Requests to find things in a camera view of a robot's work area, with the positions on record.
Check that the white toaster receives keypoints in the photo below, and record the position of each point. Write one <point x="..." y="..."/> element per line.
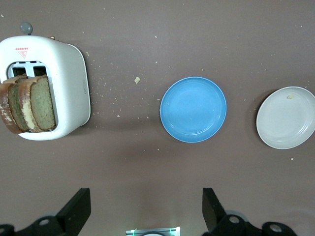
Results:
<point x="66" y="86"/>

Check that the beige plate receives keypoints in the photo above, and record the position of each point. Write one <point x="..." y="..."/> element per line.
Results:
<point x="285" y="120"/>

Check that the brown bread slice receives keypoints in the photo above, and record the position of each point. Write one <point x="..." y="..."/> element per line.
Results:
<point x="43" y="105"/>

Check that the large pale bread crumb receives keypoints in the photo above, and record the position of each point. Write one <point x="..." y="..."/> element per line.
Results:
<point x="137" y="80"/>

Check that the brown bread slice speckled crust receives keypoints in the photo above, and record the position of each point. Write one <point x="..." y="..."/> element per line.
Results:
<point x="14" y="105"/>

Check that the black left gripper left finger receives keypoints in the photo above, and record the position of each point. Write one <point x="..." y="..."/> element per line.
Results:
<point x="71" y="216"/>

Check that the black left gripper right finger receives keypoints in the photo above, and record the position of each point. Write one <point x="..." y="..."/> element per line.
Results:
<point x="214" y="216"/>

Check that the blue plate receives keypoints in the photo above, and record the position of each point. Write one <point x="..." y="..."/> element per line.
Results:
<point x="193" y="109"/>

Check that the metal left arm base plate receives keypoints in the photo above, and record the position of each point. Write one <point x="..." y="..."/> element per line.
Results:
<point x="169" y="231"/>

